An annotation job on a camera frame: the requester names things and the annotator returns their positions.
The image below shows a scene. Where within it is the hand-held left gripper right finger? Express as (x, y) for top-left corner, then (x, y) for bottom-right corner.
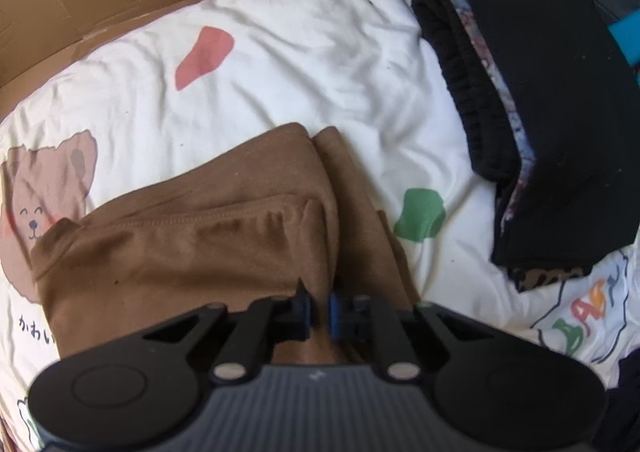
(327, 291), (501, 383)

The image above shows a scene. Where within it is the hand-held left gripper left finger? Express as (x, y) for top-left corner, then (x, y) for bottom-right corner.
(140, 277), (312, 383)

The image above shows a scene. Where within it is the brown printed t-shirt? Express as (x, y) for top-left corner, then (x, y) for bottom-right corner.
(31, 122), (423, 368)

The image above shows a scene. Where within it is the black knit garment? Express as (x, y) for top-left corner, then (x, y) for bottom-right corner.
(380, 0), (640, 270)

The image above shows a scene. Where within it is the leopard print garment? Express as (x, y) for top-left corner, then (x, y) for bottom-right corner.
(507, 266), (586, 294)

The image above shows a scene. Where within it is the cream bear print bed sheet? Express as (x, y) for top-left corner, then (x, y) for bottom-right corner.
(0, 0), (640, 448)

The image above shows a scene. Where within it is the patterned folded garment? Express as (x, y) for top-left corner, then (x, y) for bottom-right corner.
(392, 0), (538, 228)

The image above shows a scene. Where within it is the black cloth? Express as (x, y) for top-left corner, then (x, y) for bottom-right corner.
(592, 354), (640, 452)

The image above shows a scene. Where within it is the teal printed blanket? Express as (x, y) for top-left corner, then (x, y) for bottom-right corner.
(607, 7), (640, 90)

